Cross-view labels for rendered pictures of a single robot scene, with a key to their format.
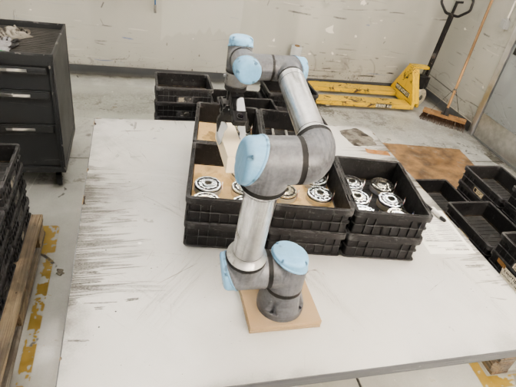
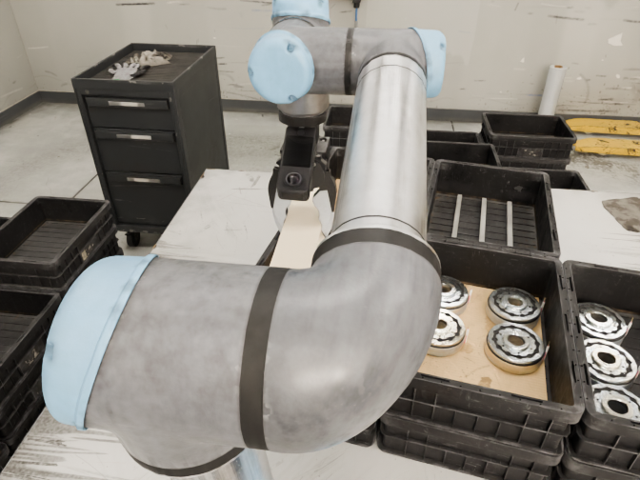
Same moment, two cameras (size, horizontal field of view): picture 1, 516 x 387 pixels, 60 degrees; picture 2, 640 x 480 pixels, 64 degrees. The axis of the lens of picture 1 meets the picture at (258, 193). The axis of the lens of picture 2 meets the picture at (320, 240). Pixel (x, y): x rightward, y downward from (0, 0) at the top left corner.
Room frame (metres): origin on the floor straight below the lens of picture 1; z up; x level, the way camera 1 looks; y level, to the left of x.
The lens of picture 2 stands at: (0.73, -0.20, 1.56)
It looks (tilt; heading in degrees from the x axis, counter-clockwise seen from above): 35 degrees down; 26
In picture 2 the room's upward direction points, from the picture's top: straight up
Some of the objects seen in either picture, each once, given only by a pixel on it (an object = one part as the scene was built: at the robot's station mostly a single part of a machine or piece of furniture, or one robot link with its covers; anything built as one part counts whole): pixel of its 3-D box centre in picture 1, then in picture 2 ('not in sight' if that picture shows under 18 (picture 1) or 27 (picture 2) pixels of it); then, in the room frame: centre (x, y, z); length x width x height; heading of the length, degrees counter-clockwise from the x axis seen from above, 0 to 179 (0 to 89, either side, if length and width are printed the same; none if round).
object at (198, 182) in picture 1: (208, 183); not in sight; (1.42, 0.20, 0.86); 0.10 x 0.10 x 0.01
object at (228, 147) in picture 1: (229, 146); (303, 237); (1.34, 0.12, 1.08); 0.24 x 0.06 x 0.06; 19
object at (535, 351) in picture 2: (319, 193); (515, 342); (1.49, -0.24, 0.86); 0.10 x 0.10 x 0.01
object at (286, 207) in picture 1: (305, 180); (483, 311); (1.48, -0.17, 0.92); 0.40 x 0.30 x 0.02; 9
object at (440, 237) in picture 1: (434, 229); not in sight; (1.61, -0.80, 0.70); 0.33 x 0.23 x 0.01; 19
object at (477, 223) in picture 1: (477, 245); not in sight; (2.09, -1.30, 0.31); 0.40 x 0.30 x 0.34; 19
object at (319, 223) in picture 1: (302, 190); (477, 331); (1.48, -0.17, 0.87); 0.40 x 0.30 x 0.11; 9
